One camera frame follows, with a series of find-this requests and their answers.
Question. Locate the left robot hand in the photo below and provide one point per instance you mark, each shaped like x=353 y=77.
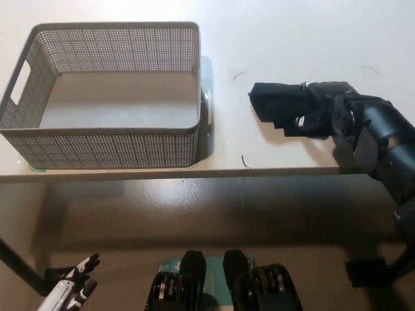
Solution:
x=61 y=294

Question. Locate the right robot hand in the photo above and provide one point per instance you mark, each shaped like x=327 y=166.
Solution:
x=324 y=107

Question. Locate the black fabric pencil case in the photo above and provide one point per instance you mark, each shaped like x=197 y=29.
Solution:
x=275 y=100

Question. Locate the black floor plate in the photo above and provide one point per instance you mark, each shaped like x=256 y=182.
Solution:
x=364 y=272
x=55 y=273

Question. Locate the black metal table leg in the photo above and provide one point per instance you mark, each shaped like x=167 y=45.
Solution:
x=19 y=262
x=402 y=262

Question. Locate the green tape piece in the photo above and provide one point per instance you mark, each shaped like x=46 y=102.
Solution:
x=37 y=168

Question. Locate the black teal robot torso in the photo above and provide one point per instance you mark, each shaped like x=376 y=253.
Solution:
x=194 y=282

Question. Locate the grey perforated plastic basket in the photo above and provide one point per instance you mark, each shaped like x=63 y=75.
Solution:
x=97 y=149

